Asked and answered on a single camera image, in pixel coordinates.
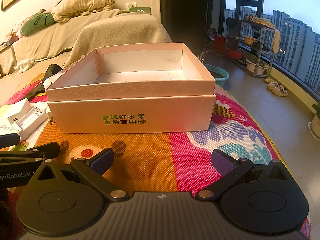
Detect beige crumpled pillow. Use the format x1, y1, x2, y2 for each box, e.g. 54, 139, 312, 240
51, 0, 115, 22

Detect white charger block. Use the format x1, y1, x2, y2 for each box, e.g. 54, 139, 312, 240
6, 99, 31, 125

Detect red bucket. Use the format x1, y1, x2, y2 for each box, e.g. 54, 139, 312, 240
214, 36, 226, 54

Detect beige slippers pair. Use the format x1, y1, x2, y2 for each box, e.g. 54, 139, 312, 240
264, 77, 288, 97

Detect pink cardboard box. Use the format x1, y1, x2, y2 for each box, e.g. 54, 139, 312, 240
47, 43, 215, 134

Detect teal plastic basin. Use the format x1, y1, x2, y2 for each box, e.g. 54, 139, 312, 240
204, 64, 229, 87

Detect metal storage rack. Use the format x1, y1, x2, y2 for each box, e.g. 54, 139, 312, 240
226, 15, 277, 77

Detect green digital clock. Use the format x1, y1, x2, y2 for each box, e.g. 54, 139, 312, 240
129, 7, 151, 14

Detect green plush toy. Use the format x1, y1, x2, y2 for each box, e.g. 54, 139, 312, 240
21, 12, 56, 36

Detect colourful cartoon play mat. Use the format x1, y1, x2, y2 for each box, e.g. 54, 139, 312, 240
0, 78, 312, 240

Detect white wall socket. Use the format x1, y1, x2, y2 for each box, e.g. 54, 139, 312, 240
125, 2, 137, 11

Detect beige covered sofa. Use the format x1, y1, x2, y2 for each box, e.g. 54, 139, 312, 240
1, 9, 171, 105

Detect potted plant white pot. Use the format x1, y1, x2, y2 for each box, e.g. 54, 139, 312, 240
308, 102, 320, 141

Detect white plush toy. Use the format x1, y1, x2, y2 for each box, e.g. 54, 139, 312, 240
15, 59, 34, 73

